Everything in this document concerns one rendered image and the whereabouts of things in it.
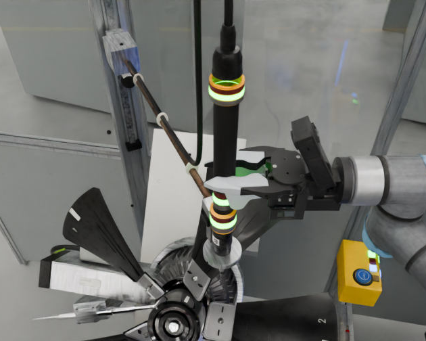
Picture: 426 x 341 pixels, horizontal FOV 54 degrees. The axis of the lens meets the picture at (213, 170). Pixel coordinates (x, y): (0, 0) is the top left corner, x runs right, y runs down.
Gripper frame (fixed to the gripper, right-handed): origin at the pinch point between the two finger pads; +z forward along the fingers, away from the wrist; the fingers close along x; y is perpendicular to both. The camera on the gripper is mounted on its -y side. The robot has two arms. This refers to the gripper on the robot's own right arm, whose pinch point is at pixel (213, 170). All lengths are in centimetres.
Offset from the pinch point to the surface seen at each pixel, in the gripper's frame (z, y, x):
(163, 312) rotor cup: 11.0, 42.1, -1.0
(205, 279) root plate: 2.0, 38.7, 5.1
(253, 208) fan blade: -8.3, 24.3, 13.3
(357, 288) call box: -39, 60, 15
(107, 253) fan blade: 25.2, 39.0, 12.1
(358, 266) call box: -41, 59, 22
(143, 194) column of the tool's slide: 27, 74, 63
